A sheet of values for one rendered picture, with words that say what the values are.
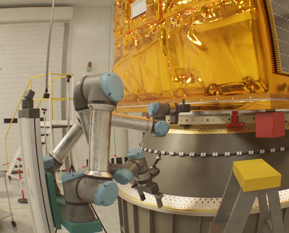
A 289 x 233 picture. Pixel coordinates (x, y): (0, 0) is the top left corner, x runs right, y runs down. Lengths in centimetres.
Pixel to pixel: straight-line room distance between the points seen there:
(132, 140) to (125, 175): 857
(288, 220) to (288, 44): 111
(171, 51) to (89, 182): 127
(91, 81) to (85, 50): 878
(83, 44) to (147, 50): 762
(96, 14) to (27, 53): 275
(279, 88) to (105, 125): 93
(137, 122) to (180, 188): 50
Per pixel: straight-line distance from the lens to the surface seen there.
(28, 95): 150
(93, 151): 127
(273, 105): 162
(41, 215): 148
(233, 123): 193
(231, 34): 175
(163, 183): 207
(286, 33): 177
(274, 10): 174
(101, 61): 1021
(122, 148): 1042
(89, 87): 130
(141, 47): 262
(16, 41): 956
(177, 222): 198
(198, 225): 191
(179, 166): 204
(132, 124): 175
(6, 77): 934
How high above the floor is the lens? 176
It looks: level
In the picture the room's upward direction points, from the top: 2 degrees counter-clockwise
